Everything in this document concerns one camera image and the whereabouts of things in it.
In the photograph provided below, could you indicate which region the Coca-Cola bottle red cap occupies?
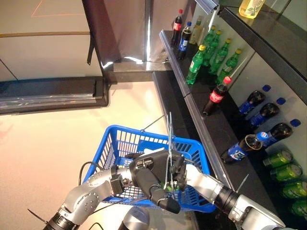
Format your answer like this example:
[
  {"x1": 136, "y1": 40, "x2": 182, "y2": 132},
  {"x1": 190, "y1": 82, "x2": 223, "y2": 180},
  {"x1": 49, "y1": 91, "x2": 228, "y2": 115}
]
[
  {"x1": 171, "y1": 9, "x2": 184, "y2": 46},
  {"x1": 202, "y1": 76, "x2": 232, "y2": 116}
]

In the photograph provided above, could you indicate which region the green Sprite bottle yellow cap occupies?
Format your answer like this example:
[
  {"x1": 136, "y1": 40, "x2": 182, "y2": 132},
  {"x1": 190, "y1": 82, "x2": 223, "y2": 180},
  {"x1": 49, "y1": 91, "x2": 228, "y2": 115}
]
[
  {"x1": 159, "y1": 182, "x2": 180, "y2": 193},
  {"x1": 217, "y1": 48, "x2": 242, "y2": 84},
  {"x1": 202, "y1": 25, "x2": 216, "y2": 48},
  {"x1": 186, "y1": 45, "x2": 207, "y2": 86},
  {"x1": 203, "y1": 30, "x2": 223, "y2": 67},
  {"x1": 208, "y1": 38, "x2": 232, "y2": 75}
]

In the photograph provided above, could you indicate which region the small yellow tea bottle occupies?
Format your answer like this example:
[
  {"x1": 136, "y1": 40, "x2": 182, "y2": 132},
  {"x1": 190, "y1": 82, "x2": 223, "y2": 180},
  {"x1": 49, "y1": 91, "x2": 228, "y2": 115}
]
[{"x1": 189, "y1": 15, "x2": 203, "y2": 45}]

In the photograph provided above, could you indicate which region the reflective metal side panel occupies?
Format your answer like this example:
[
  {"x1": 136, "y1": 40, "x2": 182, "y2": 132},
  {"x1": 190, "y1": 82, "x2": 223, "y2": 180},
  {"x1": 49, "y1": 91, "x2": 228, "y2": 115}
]
[{"x1": 118, "y1": 0, "x2": 196, "y2": 63}]

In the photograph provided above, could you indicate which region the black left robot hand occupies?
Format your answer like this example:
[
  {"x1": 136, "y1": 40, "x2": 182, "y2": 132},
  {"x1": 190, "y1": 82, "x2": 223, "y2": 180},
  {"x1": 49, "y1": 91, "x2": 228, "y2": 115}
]
[{"x1": 124, "y1": 149, "x2": 188, "y2": 214}]

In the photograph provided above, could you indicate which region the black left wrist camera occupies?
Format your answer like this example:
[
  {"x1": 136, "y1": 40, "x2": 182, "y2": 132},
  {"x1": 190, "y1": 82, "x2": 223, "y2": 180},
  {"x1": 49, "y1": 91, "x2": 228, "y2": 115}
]
[{"x1": 110, "y1": 165, "x2": 127, "y2": 195}]

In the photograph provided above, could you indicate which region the dark base step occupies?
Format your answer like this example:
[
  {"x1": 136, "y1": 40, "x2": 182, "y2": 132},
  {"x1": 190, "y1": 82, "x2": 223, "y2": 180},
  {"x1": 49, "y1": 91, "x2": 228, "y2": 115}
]
[{"x1": 105, "y1": 61, "x2": 173, "y2": 83}]

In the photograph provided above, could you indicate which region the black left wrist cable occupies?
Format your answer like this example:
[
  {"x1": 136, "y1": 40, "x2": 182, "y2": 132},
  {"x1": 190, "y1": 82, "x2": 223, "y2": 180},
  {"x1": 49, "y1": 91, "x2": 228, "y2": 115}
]
[{"x1": 78, "y1": 161, "x2": 113, "y2": 185}]

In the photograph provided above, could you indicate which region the black hanging strap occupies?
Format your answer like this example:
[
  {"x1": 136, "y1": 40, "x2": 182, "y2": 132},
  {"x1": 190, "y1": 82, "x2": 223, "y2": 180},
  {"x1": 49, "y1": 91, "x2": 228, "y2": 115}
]
[{"x1": 86, "y1": 35, "x2": 96, "y2": 66}]

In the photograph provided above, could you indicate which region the large yellow tea bottle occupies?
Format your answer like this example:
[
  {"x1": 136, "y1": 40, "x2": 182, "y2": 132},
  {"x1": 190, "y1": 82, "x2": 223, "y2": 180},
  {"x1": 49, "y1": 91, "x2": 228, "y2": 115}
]
[{"x1": 238, "y1": 0, "x2": 266, "y2": 19}]

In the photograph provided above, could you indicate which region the blue plastic shopping basket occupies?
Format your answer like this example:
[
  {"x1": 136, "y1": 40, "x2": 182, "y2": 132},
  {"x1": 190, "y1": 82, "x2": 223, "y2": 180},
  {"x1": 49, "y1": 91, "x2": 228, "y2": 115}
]
[{"x1": 81, "y1": 112, "x2": 218, "y2": 214}]

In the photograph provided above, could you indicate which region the dark low display platform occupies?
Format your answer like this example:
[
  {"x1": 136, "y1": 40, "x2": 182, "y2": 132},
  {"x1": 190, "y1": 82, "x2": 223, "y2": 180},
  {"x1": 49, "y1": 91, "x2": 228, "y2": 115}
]
[{"x1": 0, "y1": 76, "x2": 109, "y2": 115}]

